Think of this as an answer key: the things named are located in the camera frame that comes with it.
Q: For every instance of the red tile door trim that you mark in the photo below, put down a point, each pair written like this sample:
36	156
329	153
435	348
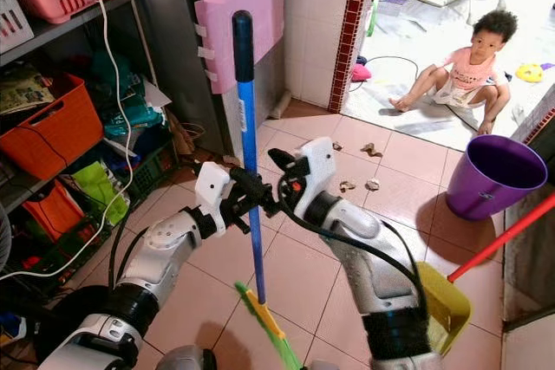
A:
353	32

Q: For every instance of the grey robot left leg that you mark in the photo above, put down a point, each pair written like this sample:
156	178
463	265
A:
184	360

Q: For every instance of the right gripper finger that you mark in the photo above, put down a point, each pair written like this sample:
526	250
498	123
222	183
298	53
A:
284	162

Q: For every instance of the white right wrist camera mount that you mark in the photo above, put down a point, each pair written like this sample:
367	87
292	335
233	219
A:
316	166

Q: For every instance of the brown leaf scrap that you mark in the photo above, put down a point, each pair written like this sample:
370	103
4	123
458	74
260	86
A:
347	186
371	150
373	184

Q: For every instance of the purple plastic bucket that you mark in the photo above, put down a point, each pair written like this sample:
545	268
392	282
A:
481	198

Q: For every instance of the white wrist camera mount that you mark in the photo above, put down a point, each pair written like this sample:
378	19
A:
212	186
316	166

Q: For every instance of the blue plastic object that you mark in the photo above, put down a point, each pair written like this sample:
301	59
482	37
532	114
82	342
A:
10	327

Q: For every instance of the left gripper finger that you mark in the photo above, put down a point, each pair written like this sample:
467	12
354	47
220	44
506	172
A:
247	186

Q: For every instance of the child in pink shirt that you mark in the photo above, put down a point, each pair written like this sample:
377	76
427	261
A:
473	67

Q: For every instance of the printed paper bag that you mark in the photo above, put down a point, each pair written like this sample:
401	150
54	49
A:
24	88

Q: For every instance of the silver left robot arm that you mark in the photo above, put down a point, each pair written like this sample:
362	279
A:
169	249

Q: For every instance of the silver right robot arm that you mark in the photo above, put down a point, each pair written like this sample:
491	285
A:
373	257

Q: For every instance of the orange cloth bag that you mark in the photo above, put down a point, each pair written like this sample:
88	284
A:
49	212

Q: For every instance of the pink slipper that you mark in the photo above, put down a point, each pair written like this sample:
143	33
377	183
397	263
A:
361	73

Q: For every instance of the yellow toy ball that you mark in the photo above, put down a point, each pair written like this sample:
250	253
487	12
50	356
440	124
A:
529	74

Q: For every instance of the orange plastic basket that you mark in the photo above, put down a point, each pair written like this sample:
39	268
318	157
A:
52	140

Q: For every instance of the metal storage shelf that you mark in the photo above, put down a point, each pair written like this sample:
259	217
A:
69	29

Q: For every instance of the pink foam panel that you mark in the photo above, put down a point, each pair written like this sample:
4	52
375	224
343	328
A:
269	6

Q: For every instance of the lime green bag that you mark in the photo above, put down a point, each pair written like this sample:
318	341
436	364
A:
100	190

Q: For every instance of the short beige pipe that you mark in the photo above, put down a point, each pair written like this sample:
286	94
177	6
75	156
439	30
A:
279	106

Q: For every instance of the white fan grille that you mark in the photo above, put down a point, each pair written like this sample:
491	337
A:
4	244

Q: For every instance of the dark green crate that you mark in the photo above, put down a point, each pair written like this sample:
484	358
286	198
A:
152	171

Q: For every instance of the white plastic basket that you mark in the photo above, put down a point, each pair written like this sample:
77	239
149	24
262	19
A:
10	19

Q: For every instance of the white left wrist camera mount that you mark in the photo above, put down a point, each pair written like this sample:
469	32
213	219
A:
212	186

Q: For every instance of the black round base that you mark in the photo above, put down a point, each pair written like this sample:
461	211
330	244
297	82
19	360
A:
61	322

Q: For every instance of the brown paper bag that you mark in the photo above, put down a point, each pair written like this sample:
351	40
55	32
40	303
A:
182	134

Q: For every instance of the grey metal cabinet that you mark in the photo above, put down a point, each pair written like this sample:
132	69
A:
165	32

